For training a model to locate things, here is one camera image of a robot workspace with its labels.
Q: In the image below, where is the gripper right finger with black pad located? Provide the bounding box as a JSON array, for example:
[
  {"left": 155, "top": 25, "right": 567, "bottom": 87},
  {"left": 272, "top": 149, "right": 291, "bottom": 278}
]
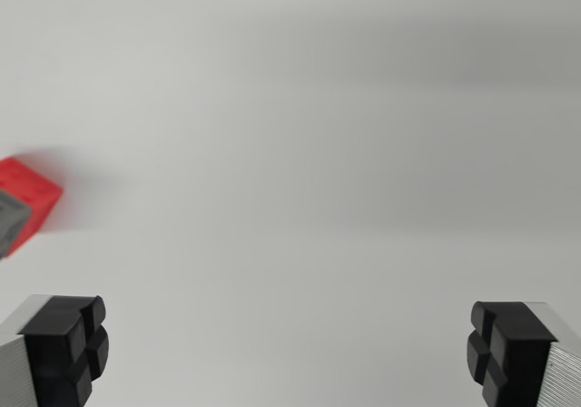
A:
[{"left": 465, "top": 300, "right": 581, "bottom": 407}]

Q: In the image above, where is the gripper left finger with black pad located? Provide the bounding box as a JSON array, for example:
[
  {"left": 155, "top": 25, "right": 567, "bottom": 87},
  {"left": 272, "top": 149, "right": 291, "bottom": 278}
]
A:
[{"left": 0, "top": 293, "right": 111, "bottom": 407}]

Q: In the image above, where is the grey embossed lion cube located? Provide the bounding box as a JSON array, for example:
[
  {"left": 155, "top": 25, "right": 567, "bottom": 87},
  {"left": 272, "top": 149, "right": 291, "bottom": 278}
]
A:
[{"left": 0, "top": 189, "right": 33, "bottom": 259}]

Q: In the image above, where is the red plastic cube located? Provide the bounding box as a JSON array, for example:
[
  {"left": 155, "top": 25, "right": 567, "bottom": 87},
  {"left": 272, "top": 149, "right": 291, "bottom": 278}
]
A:
[{"left": 0, "top": 154, "right": 64, "bottom": 258}]

